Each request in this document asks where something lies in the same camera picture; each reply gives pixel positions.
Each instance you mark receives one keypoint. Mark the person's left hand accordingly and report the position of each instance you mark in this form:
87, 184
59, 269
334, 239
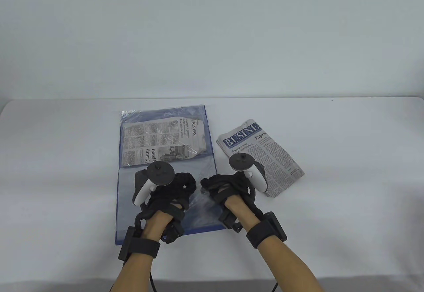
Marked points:
179, 192

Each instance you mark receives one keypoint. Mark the person's right hand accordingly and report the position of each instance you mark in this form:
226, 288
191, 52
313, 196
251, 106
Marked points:
228, 186

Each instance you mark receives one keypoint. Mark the blue folder with clear sleeves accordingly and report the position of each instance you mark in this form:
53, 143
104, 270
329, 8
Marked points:
129, 192

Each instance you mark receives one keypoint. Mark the newspaper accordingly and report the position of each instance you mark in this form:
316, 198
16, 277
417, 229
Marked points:
159, 136
275, 159

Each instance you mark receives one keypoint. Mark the person's right forearm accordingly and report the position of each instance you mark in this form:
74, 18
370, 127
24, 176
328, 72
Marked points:
285, 265

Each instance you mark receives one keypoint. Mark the person's left forearm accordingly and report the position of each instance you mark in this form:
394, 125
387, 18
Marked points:
135, 272

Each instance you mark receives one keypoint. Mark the white and black left controller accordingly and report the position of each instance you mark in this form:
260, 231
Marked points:
160, 172

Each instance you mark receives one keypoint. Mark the white and black controller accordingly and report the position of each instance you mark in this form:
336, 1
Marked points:
241, 162
160, 172

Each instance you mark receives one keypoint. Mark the white and black right controller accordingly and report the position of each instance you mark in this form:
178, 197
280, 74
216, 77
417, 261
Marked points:
241, 162

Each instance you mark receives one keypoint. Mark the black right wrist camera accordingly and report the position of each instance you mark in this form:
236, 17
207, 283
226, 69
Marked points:
230, 220

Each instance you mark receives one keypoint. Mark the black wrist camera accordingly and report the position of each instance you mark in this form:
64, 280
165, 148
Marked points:
174, 232
230, 220

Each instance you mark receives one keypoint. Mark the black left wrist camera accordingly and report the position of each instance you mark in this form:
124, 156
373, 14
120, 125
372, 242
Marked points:
174, 232

